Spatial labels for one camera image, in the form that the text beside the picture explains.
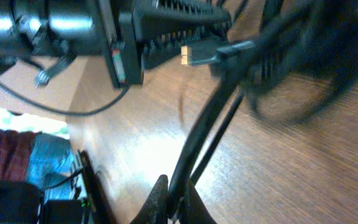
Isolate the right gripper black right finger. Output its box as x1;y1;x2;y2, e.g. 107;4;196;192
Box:
179;181;216;224

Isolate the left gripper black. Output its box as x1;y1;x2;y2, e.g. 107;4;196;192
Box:
97;0;231;88

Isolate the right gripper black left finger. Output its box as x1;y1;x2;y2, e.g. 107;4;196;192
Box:
131;174;168;224

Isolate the thin black USB cable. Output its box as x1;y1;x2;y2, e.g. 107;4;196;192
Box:
180;37;291;186

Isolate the thick black cable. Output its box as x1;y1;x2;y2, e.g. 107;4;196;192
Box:
165;0;358;218

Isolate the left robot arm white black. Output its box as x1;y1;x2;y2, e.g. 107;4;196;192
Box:
0;0;232;88

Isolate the person in red shirt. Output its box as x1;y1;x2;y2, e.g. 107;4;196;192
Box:
0;129;74;189

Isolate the black equipment box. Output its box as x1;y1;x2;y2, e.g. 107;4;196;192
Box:
0;149;117;224

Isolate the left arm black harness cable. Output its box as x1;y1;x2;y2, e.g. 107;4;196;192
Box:
0;67;130;118

